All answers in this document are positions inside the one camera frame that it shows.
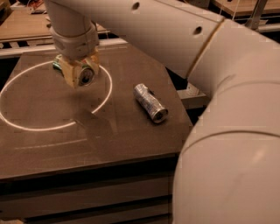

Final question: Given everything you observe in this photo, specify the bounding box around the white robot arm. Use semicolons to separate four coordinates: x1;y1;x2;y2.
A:
45;0;280;224

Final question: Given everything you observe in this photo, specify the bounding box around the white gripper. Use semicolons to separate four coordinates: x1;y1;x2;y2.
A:
50;21;100;88

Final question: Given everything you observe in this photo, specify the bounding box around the dark wooden table cabinet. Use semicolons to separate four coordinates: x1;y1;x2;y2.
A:
0;45;192;224

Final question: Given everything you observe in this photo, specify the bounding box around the silver blue can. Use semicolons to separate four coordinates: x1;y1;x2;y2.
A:
133;83;168;123

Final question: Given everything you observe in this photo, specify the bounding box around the wooden workbench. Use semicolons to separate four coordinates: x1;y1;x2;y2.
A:
0;0;109;44

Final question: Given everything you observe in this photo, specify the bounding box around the green soda can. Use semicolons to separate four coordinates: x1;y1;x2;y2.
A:
52;54;95;88

